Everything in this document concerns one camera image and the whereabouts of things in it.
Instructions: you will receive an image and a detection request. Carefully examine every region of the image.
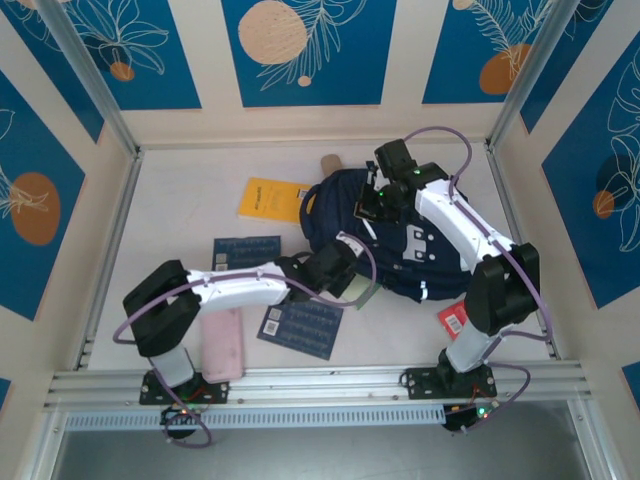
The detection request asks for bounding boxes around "green notepad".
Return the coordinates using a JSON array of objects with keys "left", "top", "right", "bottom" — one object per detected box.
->
[{"left": 344, "top": 279, "right": 381, "bottom": 311}]

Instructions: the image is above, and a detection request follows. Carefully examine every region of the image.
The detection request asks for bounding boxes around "navy blue backpack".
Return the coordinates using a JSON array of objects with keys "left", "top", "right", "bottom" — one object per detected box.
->
[{"left": 298, "top": 167, "right": 474, "bottom": 305}]

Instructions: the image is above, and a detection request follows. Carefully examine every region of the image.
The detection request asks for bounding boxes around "navy blue printed booklet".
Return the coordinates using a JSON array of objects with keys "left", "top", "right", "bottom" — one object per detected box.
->
[
  {"left": 212, "top": 234, "right": 282, "bottom": 274},
  {"left": 256, "top": 297, "right": 345, "bottom": 360}
]

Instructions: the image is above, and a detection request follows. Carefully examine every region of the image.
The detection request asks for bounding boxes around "yellow book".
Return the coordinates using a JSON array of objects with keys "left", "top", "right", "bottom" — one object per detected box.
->
[{"left": 236, "top": 177, "right": 316, "bottom": 226}]

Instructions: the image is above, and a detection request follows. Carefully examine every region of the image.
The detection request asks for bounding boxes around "pink pencil case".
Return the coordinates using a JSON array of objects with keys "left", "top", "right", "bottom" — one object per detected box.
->
[{"left": 200, "top": 307, "right": 246, "bottom": 385}]

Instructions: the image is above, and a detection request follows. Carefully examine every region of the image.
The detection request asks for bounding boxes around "red card pack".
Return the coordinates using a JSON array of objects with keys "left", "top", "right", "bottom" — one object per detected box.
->
[{"left": 436, "top": 299, "right": 471, "bottom": 346}]

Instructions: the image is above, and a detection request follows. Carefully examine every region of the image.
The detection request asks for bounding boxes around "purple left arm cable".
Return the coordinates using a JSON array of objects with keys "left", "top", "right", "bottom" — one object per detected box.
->
[{"left": 113, "top": 243, "right": 377, "bottom": 447}]

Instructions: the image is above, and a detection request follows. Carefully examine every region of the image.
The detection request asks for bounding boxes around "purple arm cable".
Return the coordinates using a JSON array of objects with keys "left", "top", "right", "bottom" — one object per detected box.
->
[
  {"left": 113, "top": 243, "right": 377, "bottom": 447},
  {"left": 402, "top": 124, "right": 554, "bottom": 436}
]

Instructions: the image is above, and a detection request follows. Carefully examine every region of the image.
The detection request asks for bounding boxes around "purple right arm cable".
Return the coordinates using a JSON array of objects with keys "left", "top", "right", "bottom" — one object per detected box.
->
[{"left": 402, "top": 124, "right": 554, "bottom": 436}]

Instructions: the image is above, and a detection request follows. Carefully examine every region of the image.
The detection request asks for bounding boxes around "long aluminium base rail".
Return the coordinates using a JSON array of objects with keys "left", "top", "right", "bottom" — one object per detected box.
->
[{"left": 42, "top": 362, "right": 594, "bottom": 409}]

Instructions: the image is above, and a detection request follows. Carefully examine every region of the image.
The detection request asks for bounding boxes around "aluminium side rail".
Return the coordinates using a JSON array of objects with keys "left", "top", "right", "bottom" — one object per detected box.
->
[
  {"left": 74, "top": 149, "right": 146, "bottom": 371},
  {"left": 484, "top": 142, "right": 561, "bottom": 361}
]

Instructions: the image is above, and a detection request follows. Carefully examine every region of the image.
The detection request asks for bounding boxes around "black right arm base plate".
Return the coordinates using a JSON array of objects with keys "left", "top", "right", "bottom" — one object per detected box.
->
[{"left": 402, "top": 366, "right": 499, "bottom": 401}]

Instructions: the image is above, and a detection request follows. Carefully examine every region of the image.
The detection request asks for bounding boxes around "grey slotted cable duct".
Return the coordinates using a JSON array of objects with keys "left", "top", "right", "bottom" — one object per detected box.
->
[{"left": 64, "top": 403, "right": 446, "bottom": 432}]

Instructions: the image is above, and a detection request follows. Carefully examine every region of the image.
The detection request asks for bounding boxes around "aluminium frame post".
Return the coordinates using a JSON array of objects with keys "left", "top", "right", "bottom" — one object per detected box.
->
[
  {"left": 487, "top": 0, "right": 584, "bottom": 151},
  {"left": 34, "top": 0, "right": 142, "bottom": 160}
]

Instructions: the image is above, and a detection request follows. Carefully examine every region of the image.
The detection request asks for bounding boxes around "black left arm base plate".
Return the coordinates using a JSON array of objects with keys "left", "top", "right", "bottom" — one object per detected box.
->
[{"left": 139, "top": 369, "right": 231, "bottom": 405}]

